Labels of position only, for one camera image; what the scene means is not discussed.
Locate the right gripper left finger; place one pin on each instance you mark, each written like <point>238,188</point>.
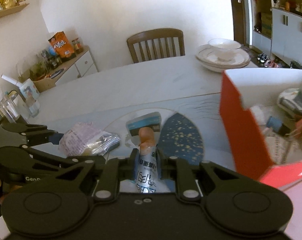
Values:
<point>114,171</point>

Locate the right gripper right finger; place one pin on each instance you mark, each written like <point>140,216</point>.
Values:
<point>179,171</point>

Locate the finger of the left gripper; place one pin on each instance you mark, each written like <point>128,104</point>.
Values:
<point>52,137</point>

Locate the chicken breast pouch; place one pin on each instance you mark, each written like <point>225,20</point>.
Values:
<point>144,132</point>

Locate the white plastic wrap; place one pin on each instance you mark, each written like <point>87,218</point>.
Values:
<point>258,112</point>

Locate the white plastic tissue pack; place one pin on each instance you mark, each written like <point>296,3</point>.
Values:
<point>290,100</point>

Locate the pink patterned snack packet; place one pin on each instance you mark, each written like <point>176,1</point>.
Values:
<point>85,138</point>

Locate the white side cabinet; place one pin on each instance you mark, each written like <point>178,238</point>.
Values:
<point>80,66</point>

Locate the orange snack bag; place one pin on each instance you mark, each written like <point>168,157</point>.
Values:
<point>62,46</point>

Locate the red cardboard box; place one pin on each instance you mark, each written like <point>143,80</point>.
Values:
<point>248,100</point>

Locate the stacked white plates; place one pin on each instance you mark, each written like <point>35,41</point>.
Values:
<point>219,61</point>

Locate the brown wooden chair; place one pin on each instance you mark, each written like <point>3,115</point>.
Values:
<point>156,44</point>

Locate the white bowl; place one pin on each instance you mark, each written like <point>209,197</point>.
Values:
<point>224,49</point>

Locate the white wall cabinet unit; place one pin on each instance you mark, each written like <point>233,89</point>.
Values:
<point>276,29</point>

